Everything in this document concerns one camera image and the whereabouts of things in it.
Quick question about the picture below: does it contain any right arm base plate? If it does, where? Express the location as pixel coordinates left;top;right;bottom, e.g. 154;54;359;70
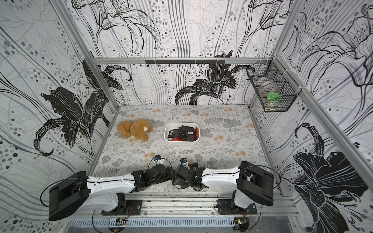
215;199;257;215

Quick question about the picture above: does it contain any aluminium corner frame post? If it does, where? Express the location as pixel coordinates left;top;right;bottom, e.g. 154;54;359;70
51;1;119;113

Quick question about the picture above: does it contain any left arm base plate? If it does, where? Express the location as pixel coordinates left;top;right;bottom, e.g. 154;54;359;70
101;200;143;216

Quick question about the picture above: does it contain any brown plush dog toy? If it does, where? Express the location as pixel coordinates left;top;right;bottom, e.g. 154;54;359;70
117;118;153;142

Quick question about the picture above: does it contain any white plastic storage box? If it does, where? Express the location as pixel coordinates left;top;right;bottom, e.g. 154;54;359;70
164;122;200;146

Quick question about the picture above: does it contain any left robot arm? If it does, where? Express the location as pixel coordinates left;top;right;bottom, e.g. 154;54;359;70
48;164;173;221

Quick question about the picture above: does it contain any green lid in basket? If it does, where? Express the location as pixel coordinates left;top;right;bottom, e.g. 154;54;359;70
267;92;281;102

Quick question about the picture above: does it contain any black wire basket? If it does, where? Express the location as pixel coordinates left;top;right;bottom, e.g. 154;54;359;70
246;58;300;113

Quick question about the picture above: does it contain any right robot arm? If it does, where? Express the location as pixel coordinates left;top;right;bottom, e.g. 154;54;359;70
172;161;274;209

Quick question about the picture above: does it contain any black tea bag sachet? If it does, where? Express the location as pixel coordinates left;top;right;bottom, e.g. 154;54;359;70
167;125;197;142

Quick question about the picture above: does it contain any white perforated cable duct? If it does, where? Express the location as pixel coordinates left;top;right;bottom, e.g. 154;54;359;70
68;217;235;228

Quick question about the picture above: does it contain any black bar on rail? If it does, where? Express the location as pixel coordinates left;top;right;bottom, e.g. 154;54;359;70
145;59;225;65

